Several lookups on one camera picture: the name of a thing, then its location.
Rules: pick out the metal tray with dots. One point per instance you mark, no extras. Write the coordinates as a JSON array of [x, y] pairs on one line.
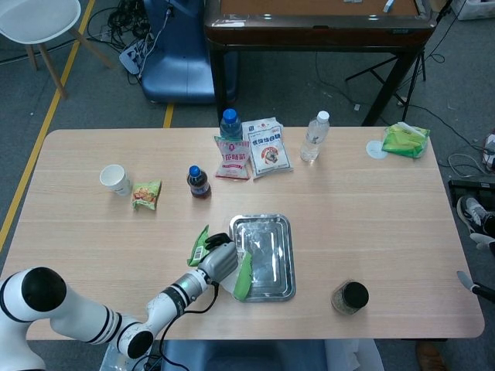
[[270, 263]]

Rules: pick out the water bottle blue cap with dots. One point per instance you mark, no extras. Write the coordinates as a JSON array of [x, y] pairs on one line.
[[231, 123]]

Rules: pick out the green tissue pack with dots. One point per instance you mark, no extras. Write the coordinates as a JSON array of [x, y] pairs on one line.
[[404, 141]]

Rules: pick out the white power strip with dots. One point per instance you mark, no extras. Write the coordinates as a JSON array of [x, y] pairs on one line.
[[133, 56]]

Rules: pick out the stack of white paper cups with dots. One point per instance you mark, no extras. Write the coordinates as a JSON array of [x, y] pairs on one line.
[[116, 179]]

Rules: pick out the black lid jar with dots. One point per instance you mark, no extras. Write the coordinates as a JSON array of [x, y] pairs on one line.
[[352, 297]]

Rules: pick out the blue robot chassis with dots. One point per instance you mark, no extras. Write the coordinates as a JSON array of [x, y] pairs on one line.
[[239, 355]]

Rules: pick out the small cola bottle blue cap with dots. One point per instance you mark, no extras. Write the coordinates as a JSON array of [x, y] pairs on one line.
[[199, 187]]

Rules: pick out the white bag blue print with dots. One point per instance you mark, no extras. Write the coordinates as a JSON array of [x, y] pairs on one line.
[[268, 152]]

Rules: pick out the green white corn starch bag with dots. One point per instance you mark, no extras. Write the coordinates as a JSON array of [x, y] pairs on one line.
[[243, 278]]

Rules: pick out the brown shoe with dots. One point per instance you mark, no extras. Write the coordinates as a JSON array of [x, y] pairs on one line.
[[429, 357]]

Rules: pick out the grey white sneaker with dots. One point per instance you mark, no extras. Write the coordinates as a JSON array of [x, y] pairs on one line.
[[473, 212]]

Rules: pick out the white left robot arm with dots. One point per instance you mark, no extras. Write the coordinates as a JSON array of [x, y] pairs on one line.
[[77, 309]]

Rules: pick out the black floor device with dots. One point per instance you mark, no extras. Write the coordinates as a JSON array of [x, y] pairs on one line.
[[472, 189]]

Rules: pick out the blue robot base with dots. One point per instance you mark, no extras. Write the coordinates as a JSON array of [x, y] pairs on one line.
[[178, 65]]

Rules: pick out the dark brown mahjong table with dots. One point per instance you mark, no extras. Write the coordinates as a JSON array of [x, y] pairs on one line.
[[317, 33]]

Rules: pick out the white round lid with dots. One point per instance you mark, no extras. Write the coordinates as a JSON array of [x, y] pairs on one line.
[[374, 150]]

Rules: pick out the clear water bottle white cap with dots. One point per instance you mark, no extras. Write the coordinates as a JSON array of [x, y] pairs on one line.
[[313, 141]]

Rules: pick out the white chair wooden legs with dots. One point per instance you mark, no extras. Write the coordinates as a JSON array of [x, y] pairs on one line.
[[35, 19]]

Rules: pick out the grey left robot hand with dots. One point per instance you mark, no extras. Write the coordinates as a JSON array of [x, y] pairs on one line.
[[218, 263]]

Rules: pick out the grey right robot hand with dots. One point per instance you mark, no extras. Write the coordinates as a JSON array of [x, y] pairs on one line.
[[466, 279]]

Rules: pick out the green orange snack packet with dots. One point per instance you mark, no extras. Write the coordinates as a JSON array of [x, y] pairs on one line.
[[146, 195]]

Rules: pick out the black tripod stand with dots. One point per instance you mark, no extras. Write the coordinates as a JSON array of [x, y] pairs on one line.
[[412, 77]]

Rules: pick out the white bag pink print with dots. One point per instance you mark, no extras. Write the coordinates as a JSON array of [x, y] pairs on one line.
[[233, 160]]

